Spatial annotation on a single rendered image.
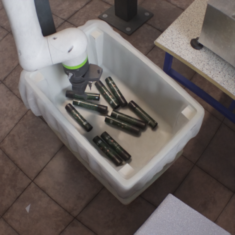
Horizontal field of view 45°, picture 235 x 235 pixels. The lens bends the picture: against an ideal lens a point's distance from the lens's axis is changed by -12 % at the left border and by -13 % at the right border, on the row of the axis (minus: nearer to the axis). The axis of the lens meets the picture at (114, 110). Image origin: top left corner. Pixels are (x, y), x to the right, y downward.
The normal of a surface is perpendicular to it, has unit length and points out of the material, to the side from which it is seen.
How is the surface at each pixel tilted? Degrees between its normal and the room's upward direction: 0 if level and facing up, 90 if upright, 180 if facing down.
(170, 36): 0
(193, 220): 0
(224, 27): 90
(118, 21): 0
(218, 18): 90
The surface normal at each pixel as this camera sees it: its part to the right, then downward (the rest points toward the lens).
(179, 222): -0.04, -0.43
